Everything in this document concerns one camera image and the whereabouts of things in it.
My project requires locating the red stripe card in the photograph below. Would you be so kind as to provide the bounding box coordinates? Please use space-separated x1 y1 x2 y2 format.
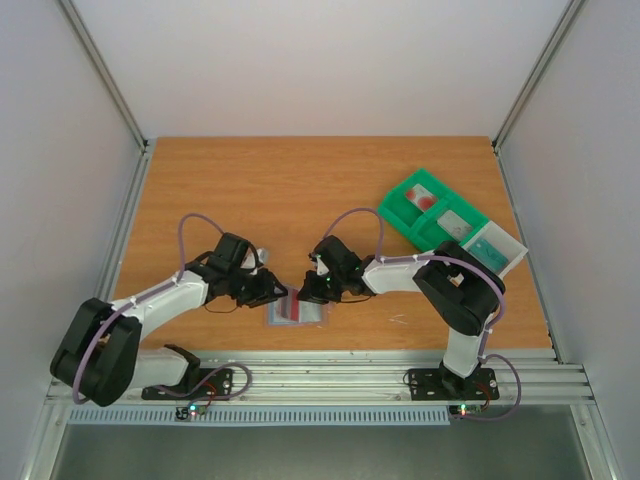
275 293 300 323

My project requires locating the pink leather card holder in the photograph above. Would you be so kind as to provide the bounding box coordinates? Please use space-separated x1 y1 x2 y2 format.
265 286 328 327

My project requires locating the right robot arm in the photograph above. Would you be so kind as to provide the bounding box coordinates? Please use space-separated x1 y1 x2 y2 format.
297 235 506 399

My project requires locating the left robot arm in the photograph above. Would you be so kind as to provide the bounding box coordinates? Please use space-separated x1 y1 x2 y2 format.
50 233 287 407

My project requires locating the red circle card stack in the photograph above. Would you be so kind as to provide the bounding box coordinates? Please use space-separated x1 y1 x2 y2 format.
404 183 438 212

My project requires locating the teal card stack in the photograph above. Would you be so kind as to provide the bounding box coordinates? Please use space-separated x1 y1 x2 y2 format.
469 237 509 273

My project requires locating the large green bin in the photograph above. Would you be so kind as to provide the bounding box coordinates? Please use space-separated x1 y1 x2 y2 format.
378 169 454 251

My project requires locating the small green bin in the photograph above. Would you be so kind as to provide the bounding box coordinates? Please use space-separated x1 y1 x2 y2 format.
409 194 489 252

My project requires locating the white bin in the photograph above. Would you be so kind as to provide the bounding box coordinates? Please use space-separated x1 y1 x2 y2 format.
462 221 528 279

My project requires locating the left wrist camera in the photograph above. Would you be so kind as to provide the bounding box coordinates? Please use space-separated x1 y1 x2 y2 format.
241 248 269 272

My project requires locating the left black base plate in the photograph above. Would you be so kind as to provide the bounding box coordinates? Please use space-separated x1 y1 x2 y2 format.
141 368 234 401

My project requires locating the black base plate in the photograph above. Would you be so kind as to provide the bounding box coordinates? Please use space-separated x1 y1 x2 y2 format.
141 368 234 401
403 367 500 401

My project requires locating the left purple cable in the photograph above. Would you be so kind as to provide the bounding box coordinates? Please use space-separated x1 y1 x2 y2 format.
72 213 254 405

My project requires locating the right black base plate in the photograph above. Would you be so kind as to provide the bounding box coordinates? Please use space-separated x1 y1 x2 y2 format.
403 367 500 401

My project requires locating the grey slotted cable duct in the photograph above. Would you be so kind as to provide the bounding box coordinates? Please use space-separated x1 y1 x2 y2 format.
67 405 450 427

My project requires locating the aluminium frame post right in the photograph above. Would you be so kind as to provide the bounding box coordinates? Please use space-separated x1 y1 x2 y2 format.
491 0 587 155

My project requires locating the aluminium frame post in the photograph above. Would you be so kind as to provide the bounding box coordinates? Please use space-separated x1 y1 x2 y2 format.
55 0 148 152
491 0 587 155

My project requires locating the aluminium frame post left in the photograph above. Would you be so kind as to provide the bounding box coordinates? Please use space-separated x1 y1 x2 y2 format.
55 0 148 152

